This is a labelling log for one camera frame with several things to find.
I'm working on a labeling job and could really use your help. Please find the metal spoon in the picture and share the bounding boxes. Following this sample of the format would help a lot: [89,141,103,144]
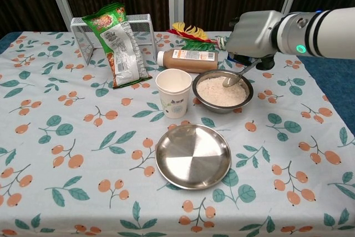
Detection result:
[222,58,262,88]

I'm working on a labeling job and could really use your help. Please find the metal bowl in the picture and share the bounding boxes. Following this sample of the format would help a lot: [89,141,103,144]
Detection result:
[192,70,255,114]

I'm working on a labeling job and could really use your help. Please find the striped bangle rings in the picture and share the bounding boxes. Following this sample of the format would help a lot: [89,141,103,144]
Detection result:
[216,36,230,51]

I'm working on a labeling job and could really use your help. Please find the floral printed tablecloth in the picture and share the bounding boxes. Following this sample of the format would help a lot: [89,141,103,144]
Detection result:
[0,31,355,237]

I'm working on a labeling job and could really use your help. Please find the white paper cup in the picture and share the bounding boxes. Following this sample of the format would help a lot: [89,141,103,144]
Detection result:
[155,68,193,119]

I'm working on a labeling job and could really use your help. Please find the brown drink bottle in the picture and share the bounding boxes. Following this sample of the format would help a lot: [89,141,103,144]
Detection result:
[156,48,219,70]

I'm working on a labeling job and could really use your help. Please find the blue plastic block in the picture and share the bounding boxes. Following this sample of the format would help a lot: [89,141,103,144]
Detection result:
[227,51,258,65]

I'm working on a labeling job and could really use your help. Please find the green snack bag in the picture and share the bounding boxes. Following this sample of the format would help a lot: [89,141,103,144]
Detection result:
[82,2,153,90]

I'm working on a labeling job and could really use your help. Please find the round metal plate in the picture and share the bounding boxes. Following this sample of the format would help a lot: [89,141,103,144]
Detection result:
[155,124,232,190]

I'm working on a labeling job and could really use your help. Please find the white wire mesh rack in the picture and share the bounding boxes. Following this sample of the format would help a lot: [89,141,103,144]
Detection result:
[70,13,158,66]

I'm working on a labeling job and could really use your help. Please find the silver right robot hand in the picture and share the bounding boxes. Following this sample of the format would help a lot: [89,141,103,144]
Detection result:
[224,10,286,71]

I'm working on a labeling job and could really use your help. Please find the colourful artificial leaves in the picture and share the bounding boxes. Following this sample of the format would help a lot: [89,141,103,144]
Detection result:
[166,22,220,51]

